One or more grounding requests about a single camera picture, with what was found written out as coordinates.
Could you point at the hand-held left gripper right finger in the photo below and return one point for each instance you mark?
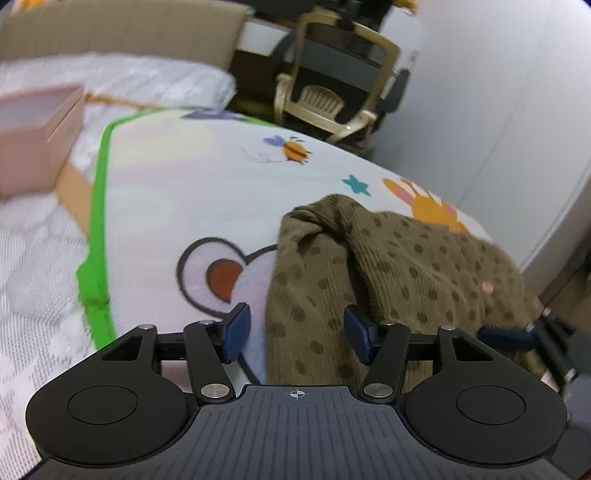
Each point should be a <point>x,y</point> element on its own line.
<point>356,333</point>

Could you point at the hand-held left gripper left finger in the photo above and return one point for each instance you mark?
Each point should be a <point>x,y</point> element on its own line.
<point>236,333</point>

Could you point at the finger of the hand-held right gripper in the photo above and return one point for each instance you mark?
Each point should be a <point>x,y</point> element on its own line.
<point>505,337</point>

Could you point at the olive dotted knit garment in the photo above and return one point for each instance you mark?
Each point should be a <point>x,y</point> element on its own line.
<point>406,272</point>

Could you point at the cartoon printed blanket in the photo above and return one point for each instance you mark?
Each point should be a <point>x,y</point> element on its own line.
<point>231,194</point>

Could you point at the white quilted mattress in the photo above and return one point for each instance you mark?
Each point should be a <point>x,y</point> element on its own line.
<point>55,230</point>

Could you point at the beige office chair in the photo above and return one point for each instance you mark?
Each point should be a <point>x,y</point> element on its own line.
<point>339,78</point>

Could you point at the pink cardboard box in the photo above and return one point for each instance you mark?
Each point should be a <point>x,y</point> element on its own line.
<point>34,138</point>

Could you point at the tan upholstered headboard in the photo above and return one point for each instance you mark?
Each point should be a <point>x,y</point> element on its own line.
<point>120,34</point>

